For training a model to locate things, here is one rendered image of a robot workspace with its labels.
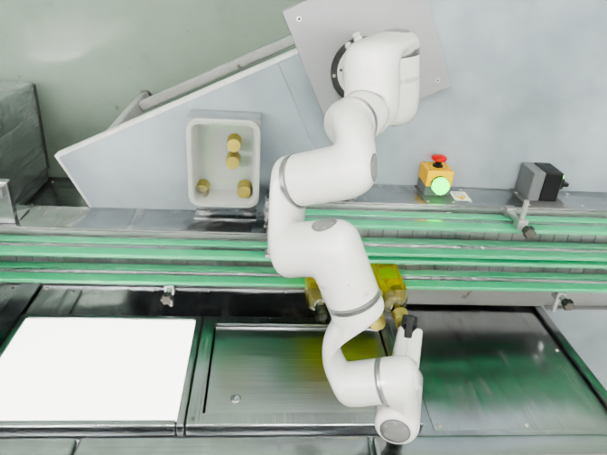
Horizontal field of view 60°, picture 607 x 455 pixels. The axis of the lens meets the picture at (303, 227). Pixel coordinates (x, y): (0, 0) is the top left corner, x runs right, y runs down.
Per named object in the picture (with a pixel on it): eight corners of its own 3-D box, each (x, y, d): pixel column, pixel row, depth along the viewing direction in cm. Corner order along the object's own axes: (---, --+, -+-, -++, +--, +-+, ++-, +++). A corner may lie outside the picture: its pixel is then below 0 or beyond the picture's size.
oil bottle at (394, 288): (367, 266, 138) (383, 316, 119) (369, 247, 135) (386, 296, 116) (387, 266, 138) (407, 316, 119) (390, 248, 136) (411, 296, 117)
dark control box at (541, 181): (513, 188, 144) (527, 200, 137) (520, 161, 141) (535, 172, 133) (542, 189, 145) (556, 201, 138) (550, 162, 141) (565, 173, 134)
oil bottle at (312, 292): (302, 264, 136) (307, 315, 117) (303, 246, 134) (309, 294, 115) (322, 264, 137) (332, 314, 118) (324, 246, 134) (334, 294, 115)
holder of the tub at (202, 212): (194, 208, 141) (191, 222, 134) (191, 108, 128) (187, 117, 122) (258, 210, 143) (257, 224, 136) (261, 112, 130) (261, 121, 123)
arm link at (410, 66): (357, 112, 112) (375, 133, 98) (355, 48, 106) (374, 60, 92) (401, 107, 113) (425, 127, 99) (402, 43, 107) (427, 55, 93)
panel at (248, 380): (23, 322, 127) (-51, 438, 97) (22, 312, 126) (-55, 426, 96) (387, 327, 135) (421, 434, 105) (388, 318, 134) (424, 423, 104)
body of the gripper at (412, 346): (418, 406, 98) (422, 367, 108) (426, 363, 93) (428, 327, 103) (378, 398, 99) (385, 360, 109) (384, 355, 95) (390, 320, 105)
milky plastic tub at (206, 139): (192, 192, 138) (189, 206, 131) (190, 108, 128) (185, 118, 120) (258, 194, 140) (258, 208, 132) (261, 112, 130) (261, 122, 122)
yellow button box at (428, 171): (415, 184, 142) (423, 196, 135) (420, 158, 138) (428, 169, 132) (441, 185, 143) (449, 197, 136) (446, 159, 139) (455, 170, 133)
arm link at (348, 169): (311, 106, 88) (266, 130, 77) (385, 86, 80) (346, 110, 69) (334, 181, 92) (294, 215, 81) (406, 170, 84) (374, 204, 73)
